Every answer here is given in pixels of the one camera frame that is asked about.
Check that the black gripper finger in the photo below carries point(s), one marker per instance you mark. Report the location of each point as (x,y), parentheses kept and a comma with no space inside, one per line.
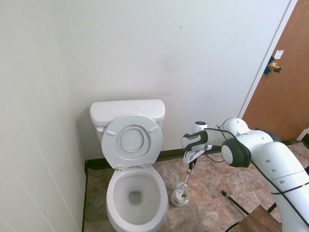
(190,165)
(194,163)

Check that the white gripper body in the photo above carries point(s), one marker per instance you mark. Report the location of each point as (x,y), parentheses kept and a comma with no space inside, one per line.
(189,157)

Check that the white toilet brush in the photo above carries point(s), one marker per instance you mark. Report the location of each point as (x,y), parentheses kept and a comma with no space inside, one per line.
(186,180)

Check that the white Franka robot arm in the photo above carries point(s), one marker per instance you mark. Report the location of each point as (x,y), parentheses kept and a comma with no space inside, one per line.
(277,157)

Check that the white toilet brush holder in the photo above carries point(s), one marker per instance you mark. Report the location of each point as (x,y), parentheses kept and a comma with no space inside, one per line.
(179,204)

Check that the white toilet bowl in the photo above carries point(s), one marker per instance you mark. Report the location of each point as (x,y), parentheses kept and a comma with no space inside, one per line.
(159,193)

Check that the white toilet seat lid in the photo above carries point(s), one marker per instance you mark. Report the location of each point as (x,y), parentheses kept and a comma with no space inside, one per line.
(132,139)

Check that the white toilet tank lid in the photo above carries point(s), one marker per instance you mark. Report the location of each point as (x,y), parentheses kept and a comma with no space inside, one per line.
(125,107)

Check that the black baseboard strip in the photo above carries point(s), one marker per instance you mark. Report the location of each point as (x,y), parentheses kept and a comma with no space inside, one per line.
(84,193)
(169,154)

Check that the brown wooden board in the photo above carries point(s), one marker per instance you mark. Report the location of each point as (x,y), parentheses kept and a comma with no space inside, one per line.
(260,220)

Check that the white flush lever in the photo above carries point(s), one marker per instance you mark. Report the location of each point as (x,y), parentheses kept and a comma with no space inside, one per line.
(100,129)

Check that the blue tape strip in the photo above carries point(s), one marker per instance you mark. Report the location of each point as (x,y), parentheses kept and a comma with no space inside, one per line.
(266,71)

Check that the brass door knob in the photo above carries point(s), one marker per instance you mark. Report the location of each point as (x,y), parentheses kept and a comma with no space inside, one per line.
(273,66)

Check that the white paper label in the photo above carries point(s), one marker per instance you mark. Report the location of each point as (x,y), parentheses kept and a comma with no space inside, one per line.
(279,54)

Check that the brown wooden door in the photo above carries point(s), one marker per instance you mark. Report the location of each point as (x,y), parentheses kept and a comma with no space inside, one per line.
(294,36)

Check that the black camera tripod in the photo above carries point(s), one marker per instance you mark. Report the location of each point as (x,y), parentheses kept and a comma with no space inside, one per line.
(235,202)
(271,207)

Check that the white door frame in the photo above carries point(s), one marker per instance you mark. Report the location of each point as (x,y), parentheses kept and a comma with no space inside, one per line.
(278,36)

